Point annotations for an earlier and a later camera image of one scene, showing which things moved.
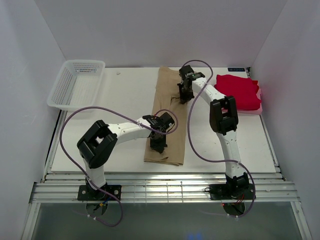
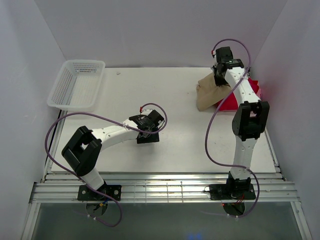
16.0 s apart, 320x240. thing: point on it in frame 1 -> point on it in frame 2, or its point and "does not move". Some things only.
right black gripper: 183,98 -> 219,82
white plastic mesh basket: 77,84 does not move
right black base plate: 233,191 does not move
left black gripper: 159,147 -> 154,137
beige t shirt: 167,98 -> 208,94
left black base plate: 86,193 does not move
